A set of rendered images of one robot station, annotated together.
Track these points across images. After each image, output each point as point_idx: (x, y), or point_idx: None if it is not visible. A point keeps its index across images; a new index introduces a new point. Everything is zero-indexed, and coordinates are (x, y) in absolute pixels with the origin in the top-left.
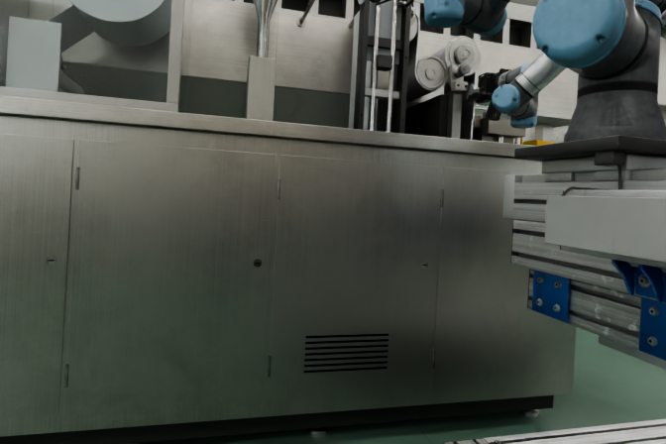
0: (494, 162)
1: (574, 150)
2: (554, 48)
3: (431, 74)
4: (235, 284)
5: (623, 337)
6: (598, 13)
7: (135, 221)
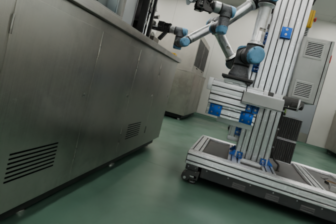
0: (168, 59)
1: (242, 79)
2: (252, 60)
3: None
4: (121, 105)
5: (234, 119)
6: (262, 57)
7: (107, 75)
